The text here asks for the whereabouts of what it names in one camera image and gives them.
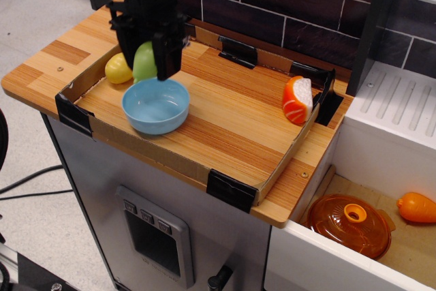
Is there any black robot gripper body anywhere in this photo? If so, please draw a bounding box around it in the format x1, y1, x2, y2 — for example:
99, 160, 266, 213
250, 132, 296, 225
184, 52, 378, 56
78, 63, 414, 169
108, 0, 188, 47

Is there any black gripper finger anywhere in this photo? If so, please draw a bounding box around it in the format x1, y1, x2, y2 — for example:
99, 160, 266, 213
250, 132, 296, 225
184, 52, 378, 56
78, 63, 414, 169
152, 33, 184, 81
116, 27, 143, 69

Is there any green toy pear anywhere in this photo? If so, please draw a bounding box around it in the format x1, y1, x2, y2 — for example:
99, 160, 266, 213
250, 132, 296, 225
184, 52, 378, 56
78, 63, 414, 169
132, 41, 157, 83

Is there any light blue bowl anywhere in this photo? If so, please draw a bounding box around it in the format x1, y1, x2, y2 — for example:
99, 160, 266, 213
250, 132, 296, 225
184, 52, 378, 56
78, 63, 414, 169
121, 78, 190, 135

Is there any cardboard fence with black tape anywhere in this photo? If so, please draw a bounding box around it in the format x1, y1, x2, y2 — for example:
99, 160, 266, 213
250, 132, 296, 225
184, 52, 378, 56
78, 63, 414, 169
55, 24, 347, 222

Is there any yellow toy lemon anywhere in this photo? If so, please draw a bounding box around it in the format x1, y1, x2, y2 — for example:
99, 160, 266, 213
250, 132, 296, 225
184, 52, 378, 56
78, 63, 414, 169
104, 52, 133, 85

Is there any toy salmon sushi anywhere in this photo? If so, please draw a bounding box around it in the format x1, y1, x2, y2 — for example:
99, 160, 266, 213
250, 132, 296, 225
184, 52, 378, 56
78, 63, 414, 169
282, 76, 313, 125

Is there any grey toy oven cabinet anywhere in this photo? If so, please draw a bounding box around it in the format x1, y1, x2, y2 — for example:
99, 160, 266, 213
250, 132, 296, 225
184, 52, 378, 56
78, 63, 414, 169
44, 117, 270, 290

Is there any white toy sink unit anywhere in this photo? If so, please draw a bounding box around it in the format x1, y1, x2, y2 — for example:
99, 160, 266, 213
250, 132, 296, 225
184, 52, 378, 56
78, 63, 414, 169
264, 63, 435, 290

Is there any black oven knob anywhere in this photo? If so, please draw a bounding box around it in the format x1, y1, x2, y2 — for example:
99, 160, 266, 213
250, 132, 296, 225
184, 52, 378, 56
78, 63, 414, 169
207, 265, 233, 291

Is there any orange pot lid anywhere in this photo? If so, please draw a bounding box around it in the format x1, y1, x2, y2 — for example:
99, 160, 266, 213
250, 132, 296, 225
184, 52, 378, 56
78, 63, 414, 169
307, 194, 393, 260

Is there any orange toy carrot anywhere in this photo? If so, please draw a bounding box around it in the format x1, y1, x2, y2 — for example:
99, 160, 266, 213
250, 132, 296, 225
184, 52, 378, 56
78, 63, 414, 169
396, 192, 435, 224

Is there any black cable on floor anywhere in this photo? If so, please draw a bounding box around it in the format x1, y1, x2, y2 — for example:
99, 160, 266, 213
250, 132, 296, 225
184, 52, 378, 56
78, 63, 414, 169
0, 164, 74, 202

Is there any black vertical post right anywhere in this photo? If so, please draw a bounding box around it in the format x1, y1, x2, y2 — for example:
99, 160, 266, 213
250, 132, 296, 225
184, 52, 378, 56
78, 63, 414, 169
346, 0, 392, 96

